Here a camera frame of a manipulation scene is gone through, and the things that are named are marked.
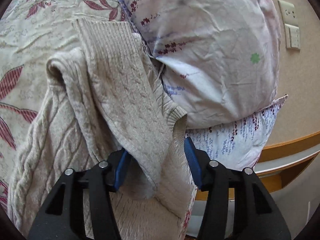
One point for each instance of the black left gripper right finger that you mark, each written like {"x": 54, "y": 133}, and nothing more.
{"x": 256, "y": 215}

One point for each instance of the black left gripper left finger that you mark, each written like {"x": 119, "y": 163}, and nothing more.
{"x": 61, "y": 215}

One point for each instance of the beige cable-knit sweater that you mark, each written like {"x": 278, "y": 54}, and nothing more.
{"x": 104, "y": 95}

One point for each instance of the lavender print lower pillow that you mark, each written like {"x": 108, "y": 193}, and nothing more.
{"x": 238, "y": 144}

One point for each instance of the pink floral top pillow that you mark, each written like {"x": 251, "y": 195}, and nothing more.
{"x": 221, "y": 57}

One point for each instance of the floral bed sheet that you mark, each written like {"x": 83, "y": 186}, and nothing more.
{"x": 31, "y": 31}

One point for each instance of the wooden bed frame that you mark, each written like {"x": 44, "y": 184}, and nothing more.
{"x": 280, "y": 164}

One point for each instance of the white wall switch panel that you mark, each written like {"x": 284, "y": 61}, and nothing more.
{"x": 292, "y": 36}

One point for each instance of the white wall socket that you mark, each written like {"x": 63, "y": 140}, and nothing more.
{"x": 288, "y": 13}

